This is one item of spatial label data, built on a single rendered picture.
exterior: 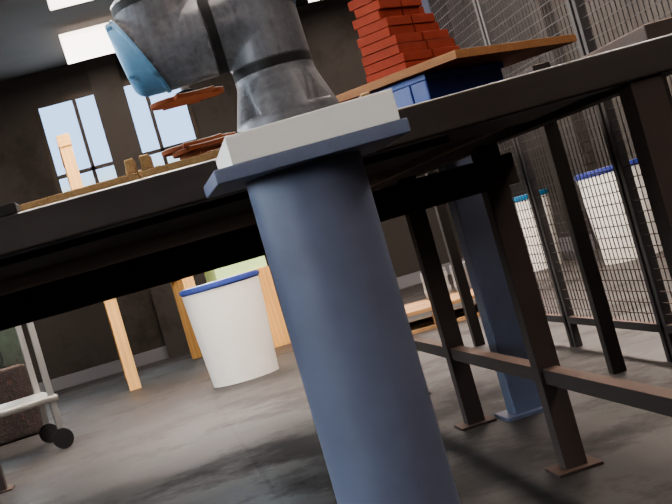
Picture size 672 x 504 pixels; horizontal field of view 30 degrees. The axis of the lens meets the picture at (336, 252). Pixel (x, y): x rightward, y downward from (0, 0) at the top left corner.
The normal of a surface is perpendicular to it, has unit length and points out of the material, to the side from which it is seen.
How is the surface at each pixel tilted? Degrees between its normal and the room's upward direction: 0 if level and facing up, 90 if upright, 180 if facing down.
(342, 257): 90
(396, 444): 90
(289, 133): 90
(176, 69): 130
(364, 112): 90
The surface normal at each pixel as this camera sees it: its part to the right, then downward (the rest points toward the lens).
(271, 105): -0.28, -0.24
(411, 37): 0.73, -0.20
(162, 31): 0.04, -0.09
